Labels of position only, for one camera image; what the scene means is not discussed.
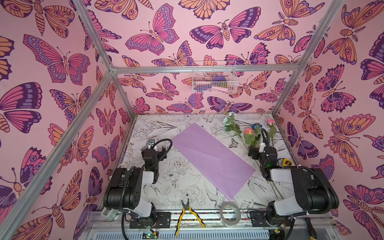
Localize purple pink wrapping paper sheet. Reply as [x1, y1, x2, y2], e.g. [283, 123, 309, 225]
[172, 123, 256, 201]

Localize white fake rose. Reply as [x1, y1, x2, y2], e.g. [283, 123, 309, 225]
[223, 112, 248, 149]

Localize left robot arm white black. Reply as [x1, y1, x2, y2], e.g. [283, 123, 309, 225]
[101, 139, 173, 227]

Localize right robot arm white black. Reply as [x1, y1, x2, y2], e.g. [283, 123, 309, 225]
[251, 129, 340, 227]

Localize pink orange fake rose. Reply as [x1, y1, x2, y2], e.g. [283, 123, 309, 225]
[243, 127, 259, 147]

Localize blue fake rose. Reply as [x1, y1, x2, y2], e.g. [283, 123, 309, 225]
[252, 123, 262, 141]

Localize small pink fake rose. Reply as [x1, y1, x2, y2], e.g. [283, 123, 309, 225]
[267, 119, 277, 147]

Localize yellow tape measure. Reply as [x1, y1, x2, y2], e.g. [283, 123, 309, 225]
[282, 159, 295, 167]

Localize clear tape roll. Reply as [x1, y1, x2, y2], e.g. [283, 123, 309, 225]
[219, 202, 242, 228]

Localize black yellow screwdriver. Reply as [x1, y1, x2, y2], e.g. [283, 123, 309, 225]
[305, 218, 318, 240]

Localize yellow handled pliers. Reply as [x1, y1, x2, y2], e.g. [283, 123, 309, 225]
[174, 197, 207, 237]

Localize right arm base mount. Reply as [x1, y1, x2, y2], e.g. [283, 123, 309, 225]
[247, 209, 270, 228]

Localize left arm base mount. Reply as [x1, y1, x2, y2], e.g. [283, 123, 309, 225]
[130, 212, 172, 229]

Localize aluminium front rail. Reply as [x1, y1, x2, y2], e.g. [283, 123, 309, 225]
[80, 210, 344, 240]

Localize white wire basket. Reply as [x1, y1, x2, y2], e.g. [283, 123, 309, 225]
[191, 61, 239, 95]

